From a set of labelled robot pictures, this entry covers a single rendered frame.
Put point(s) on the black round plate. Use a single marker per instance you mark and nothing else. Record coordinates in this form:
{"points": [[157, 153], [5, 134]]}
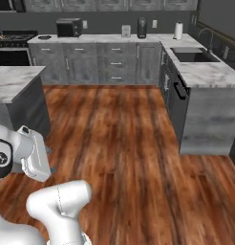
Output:
{"points": [[45, 37]]}

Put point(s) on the grey base cupboard run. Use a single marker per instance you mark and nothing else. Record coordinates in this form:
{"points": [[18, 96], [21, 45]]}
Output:
{"points": [[90, 63]]}

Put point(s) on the black stove with oven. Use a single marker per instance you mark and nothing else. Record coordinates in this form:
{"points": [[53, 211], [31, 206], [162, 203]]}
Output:
{"points": [[12, 48]]}

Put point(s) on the grey island counter cabinet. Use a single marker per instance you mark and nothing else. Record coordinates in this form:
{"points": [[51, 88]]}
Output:
{"points": [[24, 95]]}

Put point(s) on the grey wall cupboard run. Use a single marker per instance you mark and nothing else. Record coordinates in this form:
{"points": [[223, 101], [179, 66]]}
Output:
{"points": [[116, 4]]}

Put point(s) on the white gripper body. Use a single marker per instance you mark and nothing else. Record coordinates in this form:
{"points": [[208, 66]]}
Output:
{"points": [[38, 159]]}

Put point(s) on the black toaster oven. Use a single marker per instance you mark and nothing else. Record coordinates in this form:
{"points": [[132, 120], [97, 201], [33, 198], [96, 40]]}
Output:
{"points": [[68, 27]]}

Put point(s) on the silver sink tap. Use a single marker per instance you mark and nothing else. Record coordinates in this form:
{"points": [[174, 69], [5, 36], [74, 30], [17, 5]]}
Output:
{"points": [[209, 38]]}

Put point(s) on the white paper towel roll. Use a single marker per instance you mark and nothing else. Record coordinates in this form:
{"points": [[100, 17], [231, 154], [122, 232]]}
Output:
{"points": [[178, 31]]}

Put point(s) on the grey sink counter cabinet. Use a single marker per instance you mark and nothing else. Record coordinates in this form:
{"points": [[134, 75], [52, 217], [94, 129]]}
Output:
{"points": [[211, 121]]}

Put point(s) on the black sink basin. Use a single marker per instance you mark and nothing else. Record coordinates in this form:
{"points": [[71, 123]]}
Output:
{"points": [[194, 55]]}

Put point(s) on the white wall socket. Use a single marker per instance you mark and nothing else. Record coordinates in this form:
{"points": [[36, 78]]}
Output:
{"points": [[194, 19], [85, 24], [154, 24]]}

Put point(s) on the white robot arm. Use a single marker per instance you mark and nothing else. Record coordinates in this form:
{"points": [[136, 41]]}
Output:
{"points": [[59, 204]]}

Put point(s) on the black range hood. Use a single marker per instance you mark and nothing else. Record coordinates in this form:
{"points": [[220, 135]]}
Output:
{"points": [[9, 4]]}

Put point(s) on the dark window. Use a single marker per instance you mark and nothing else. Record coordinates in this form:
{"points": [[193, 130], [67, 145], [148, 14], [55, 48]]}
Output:
{"points": [[221, 16]]}

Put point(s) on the black coffee machine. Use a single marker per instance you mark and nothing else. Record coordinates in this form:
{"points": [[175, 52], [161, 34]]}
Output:
{"points": [[141, 28]]}

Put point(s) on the black dishwasher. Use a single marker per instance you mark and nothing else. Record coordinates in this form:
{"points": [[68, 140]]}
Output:
{"points": [[178, 102]]}

